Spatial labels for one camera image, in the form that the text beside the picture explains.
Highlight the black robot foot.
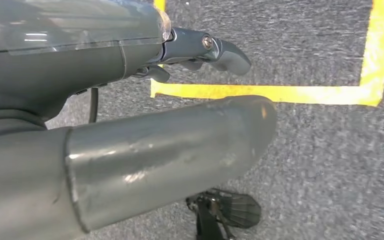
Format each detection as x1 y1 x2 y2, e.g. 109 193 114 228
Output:
185 188 262 240

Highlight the yellow floor tape square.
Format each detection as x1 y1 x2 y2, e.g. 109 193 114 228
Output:
149 0 384 108

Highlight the black cable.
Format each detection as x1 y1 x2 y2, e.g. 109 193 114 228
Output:
87 86 99 124

